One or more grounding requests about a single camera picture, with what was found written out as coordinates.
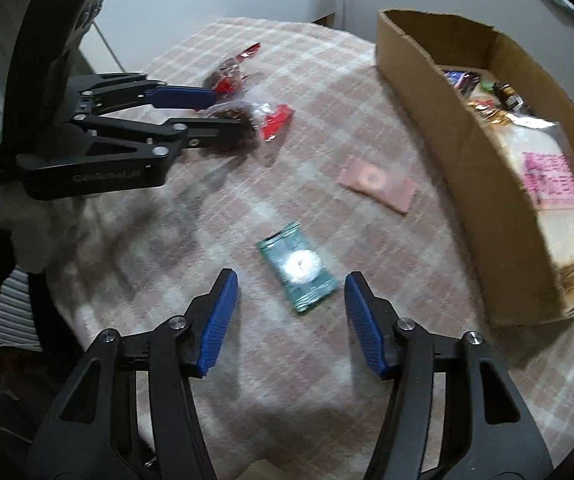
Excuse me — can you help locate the grey striped cloth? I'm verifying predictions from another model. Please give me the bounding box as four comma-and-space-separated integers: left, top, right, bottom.
0, 266, 44, 350

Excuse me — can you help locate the red dark snack packet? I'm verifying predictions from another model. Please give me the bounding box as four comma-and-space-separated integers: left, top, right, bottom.
207, 101, 296, 150
202, 42, 263, 97

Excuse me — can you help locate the brown cardboard box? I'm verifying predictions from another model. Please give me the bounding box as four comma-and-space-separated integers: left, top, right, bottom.
376, 8, 574, 330

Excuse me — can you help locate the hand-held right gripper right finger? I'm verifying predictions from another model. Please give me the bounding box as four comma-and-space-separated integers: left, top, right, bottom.
343, 270, 554, 480

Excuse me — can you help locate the green snack packet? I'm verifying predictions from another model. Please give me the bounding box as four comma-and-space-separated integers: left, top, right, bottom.
255, 221, 337, 315

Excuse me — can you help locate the gold snack packet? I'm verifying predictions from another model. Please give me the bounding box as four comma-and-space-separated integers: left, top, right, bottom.
464, 97, 514, 132

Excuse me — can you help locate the pink snack packet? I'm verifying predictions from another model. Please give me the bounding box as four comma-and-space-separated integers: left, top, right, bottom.
338, 156, 418, 216

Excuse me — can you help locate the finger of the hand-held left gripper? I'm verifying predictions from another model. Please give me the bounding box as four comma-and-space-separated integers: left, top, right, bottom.
69, 73, 219, 117
73, 115, 260, 155

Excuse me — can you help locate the blue red snack bar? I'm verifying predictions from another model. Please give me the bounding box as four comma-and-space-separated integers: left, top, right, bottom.
442, 69, 474, 94

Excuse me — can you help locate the clear bag pink label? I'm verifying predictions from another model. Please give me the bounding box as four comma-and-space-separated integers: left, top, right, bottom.
507, 112, 574, 268

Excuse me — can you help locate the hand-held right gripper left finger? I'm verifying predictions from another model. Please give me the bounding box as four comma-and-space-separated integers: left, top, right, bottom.
27, 268, 240, 480

